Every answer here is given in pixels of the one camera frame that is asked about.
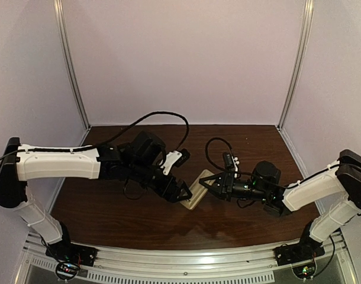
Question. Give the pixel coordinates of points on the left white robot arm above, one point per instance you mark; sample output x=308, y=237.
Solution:
x=22, y=162

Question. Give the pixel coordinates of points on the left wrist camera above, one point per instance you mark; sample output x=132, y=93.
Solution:
x=174, y=159

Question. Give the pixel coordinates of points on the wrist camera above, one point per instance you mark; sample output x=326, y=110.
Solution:
x=231, y=162
x=174, y=159

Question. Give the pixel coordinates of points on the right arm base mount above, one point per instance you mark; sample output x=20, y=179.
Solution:
x=301, y=258

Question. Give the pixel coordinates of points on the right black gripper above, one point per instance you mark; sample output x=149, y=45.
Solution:
x=225, y=184

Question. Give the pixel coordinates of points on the right aluminium frame post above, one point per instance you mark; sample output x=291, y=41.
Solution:
x=304, y=37

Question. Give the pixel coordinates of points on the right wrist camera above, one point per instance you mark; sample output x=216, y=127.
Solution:
x=231, y=162

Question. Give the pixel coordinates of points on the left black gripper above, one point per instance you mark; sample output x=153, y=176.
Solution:
x=171, y=188

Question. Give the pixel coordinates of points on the left aluminium frame post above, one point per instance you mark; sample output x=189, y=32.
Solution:
x=71, y=74

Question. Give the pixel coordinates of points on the aluminium frame post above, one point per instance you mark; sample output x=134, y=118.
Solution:
x=71, y=74
x=304, y=37

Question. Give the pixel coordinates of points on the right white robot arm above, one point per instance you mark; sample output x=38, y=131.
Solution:
x=342, y=176

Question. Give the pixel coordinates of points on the white remote control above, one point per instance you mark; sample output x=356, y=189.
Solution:
x=198, y=191

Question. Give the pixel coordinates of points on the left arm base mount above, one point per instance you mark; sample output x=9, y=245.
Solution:
x=70, y=259

